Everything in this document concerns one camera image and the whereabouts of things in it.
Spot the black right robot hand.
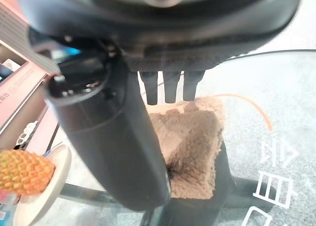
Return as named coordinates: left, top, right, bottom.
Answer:
left=15, top=0, right=305, bottom=211

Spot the brown fluffy cloth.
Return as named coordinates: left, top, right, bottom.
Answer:
left=145, top=96, right=225, bottom=200

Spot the pink cardboard box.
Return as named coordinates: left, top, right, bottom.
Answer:
left=0, top=0, right=61, bottom=137

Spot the cream round plate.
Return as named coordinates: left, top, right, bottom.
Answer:
left=13, top=144, right=72, bottom=226

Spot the orange toy pineapple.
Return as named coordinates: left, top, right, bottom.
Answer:
left=0, top=149, right=56, bottom=196

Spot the black table base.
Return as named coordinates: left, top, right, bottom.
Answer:
left=59, top=136, right=279, bottom=226

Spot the white plastic ring holder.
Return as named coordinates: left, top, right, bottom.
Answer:
left=15, top=120, right=39, bottom=150

